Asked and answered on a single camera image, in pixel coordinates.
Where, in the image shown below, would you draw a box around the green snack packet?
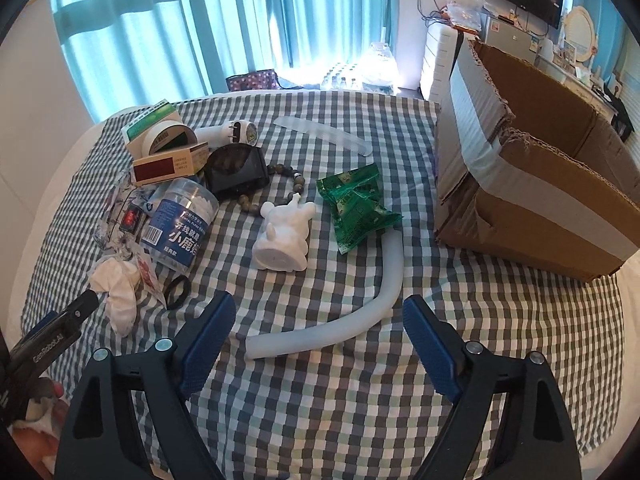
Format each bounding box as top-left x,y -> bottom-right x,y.
316,162 -> 403,256

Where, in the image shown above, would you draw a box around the black hair tie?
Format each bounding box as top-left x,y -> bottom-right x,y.
164,276 -> 192,311

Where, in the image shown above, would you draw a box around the teal curtains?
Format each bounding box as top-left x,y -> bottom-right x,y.
47,0 -> 401,123

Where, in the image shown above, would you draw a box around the white flexible tube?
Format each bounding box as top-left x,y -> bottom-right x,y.
245,227 -> 405,361

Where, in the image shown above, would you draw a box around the clear water bottles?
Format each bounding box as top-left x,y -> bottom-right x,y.
360,42 -> 400,93

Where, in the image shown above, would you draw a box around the grey mini fridge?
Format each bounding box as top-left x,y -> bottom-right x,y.
482,12 -> 543,61

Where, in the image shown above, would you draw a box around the pack of water bottles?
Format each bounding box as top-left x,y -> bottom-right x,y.
320,62 -> 363,92

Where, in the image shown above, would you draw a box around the clear printed plastic bag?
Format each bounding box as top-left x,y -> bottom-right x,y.
95,175 -> 168,306

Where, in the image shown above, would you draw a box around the crumpled white tissue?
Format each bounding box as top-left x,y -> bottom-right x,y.
89,255 -> 143,336

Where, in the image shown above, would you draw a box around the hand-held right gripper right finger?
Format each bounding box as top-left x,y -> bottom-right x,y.
401,294 -> 583,480

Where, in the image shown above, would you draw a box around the green and white box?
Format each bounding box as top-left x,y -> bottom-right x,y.
121,100 -> 182,143

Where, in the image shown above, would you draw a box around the brown cardboard box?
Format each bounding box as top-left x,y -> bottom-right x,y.
432,37 -> 640,283

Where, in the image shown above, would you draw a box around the white tape roll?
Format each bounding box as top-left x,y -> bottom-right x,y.
141,122 -> 197,157

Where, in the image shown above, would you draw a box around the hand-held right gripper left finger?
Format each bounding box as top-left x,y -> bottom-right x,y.
54,291 -> 237,480

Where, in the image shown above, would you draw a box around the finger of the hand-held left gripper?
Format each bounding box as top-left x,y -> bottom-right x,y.
15,310 -> 59,349
50,289 -> 100,334

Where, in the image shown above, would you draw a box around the brown bead bracelet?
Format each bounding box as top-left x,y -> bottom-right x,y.
237,162 -> 306,216

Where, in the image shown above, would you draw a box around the polka dot bag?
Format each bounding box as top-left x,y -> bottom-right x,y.
226,70 -> 281,93

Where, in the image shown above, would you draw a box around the small red white sachet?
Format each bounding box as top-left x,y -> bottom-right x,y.
136,255 -> 162,292

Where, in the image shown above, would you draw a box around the white dressing table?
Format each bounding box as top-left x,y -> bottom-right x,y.
540,50 -> 640,126

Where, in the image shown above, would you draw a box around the translucent white comb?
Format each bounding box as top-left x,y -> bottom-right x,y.
273,116 -> 373,158

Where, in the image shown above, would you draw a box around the tan box with red side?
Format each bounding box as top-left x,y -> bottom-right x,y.
132,141 -> 210,186

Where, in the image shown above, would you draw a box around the white oval mirror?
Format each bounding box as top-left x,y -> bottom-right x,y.
562,5 -> 598,63

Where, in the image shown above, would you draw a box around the white suitcase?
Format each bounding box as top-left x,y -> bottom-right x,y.
420,25 -> 461,101

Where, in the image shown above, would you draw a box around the checkered cloth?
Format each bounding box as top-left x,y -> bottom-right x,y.
20,87 -> 633,480

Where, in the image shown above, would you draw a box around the white plug adapter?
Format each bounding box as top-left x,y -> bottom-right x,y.
194,119 -> 260,148

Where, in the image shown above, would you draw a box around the white animal figurine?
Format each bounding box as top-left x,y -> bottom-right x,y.
251,195 -> 316,271

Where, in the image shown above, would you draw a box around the clear floss pick jar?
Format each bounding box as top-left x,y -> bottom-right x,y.
139,177 -> 220,276

